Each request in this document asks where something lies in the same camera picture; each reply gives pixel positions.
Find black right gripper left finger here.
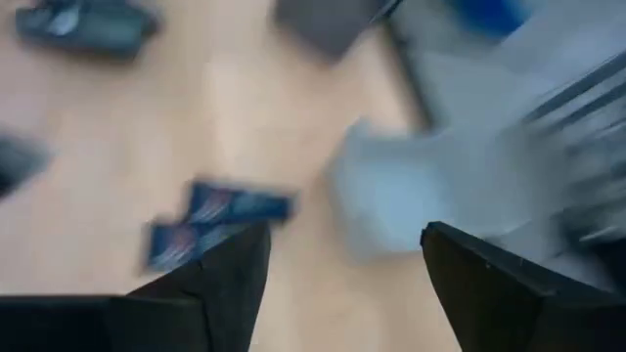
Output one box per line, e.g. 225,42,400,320
0,221,272,352

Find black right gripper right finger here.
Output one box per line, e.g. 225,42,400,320
420,220,626,352

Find blue snack packets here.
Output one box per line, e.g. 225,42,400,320
144,222,246,273

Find blue packets pair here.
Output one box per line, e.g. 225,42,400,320
185,179,297,225

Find light grey plastic bin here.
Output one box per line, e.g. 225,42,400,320
327,119,514,260

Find blue crate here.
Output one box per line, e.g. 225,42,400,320
444,0,534,38

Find smoky transparent grey bin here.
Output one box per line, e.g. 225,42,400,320
273,0,392,63

